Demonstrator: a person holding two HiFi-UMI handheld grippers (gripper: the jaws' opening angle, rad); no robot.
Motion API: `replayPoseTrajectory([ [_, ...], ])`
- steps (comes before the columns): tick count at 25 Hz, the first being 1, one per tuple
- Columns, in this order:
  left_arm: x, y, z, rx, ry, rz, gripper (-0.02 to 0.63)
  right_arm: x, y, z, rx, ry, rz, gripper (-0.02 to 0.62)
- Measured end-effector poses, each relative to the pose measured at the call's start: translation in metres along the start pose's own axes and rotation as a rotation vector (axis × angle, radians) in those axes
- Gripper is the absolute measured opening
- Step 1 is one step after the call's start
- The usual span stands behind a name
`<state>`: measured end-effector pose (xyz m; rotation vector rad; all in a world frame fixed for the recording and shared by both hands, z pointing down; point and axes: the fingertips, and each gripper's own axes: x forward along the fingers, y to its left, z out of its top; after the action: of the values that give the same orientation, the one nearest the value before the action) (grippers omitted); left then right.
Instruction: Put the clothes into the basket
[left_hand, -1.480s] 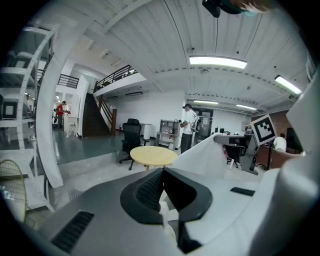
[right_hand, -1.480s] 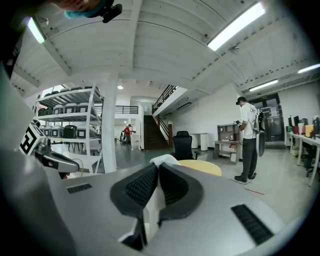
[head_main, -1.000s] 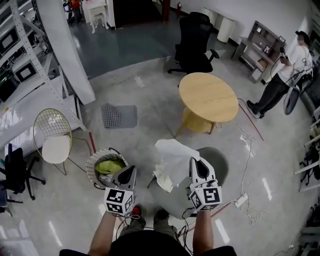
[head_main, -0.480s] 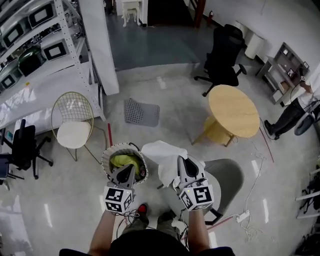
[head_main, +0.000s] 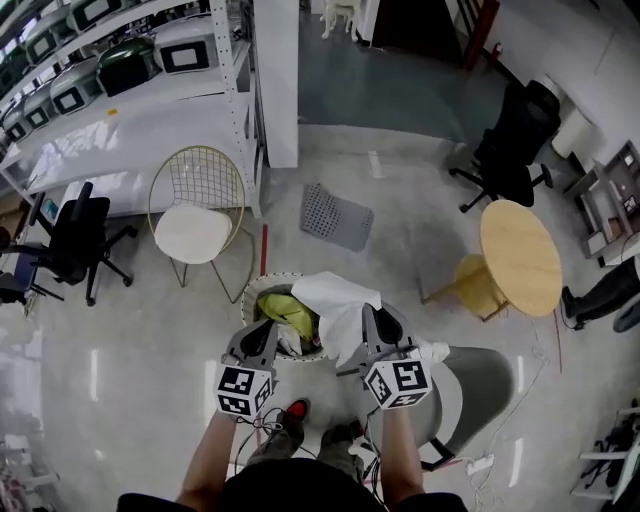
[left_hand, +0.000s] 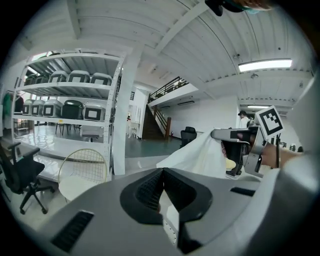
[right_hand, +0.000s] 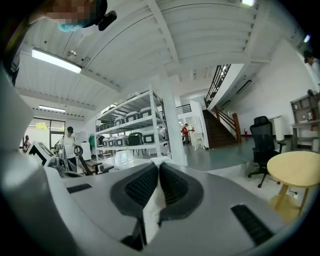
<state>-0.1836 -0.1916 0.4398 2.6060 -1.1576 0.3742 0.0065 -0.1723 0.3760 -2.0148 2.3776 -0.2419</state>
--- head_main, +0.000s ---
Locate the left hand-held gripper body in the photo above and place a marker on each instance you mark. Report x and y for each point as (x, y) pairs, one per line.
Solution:
(242, 387)

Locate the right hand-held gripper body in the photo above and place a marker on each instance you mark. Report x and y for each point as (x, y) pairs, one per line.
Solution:
(400, 382)

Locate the cream clothes garment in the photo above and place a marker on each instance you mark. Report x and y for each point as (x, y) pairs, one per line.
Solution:
(434, 351)

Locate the patterned white clothes garment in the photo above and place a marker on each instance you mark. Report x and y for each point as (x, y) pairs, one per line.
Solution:
(295, 345)

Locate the white laundry basket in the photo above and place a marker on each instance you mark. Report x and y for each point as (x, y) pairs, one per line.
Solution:
(248, 300)

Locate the yellow-green clothes garment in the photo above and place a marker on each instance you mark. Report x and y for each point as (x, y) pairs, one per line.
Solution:
(285, 310)

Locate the white shirt clothes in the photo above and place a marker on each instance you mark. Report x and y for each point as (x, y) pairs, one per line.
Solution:
(335, 310)

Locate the person's left forearm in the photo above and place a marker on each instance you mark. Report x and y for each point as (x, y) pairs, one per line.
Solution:
(207, 460)

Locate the person's right forearm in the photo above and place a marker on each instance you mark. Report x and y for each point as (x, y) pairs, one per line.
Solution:
(402, 455)

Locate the person's left red shoe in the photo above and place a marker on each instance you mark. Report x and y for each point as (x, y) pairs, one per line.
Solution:
(297, 410)

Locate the person's red shoe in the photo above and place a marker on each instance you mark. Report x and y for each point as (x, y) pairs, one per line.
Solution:
(297, 410)
(356, 429)

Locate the person's right red shoe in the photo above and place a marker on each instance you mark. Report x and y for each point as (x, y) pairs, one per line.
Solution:
(356, 429)

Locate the person's left leg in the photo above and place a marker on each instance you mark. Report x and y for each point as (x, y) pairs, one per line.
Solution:
(277, 442)

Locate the person's leg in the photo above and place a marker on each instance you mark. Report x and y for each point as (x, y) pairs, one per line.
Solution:
(277, 442)
(340, 450)

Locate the grey armchair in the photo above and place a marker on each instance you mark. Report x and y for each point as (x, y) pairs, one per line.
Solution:
(475, 395)

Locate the person's right leg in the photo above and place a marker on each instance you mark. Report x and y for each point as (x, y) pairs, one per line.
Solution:
(340, 450)

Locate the white power strip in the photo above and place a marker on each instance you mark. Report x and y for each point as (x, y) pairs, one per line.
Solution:
(480, 464)

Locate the person's torso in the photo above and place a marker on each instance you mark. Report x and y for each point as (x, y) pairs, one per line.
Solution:
(295, 490)

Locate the round wooden table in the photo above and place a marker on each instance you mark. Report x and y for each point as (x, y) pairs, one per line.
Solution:
(520, 255)

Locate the grey perforated panel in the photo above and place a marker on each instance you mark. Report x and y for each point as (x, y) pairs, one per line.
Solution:
(337, 217)

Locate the long white desk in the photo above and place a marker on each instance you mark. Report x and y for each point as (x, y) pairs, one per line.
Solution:
(597, 455)

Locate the black mesh office chair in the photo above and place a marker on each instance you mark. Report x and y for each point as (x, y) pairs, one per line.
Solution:
(505, 150)

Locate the grey open cabinet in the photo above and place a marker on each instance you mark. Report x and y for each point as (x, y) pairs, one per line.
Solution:
(610, 200)

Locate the white trash bin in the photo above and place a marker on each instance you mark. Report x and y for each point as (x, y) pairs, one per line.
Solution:
(572, 132)

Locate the dark green appliance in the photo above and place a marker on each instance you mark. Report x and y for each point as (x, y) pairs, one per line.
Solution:
(127, 65)

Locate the red fire extinguisher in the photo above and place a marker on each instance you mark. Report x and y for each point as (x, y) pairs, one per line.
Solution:
(497, 49)

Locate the dark wooden staircase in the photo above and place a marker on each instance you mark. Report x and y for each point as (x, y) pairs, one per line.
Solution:
(420, 25)

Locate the white side table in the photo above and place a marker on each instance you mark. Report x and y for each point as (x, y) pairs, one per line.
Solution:
(340, 15)

